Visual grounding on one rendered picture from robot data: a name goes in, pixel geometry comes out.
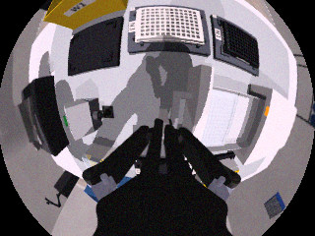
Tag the blue bin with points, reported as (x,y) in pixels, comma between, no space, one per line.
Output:
(90,192)

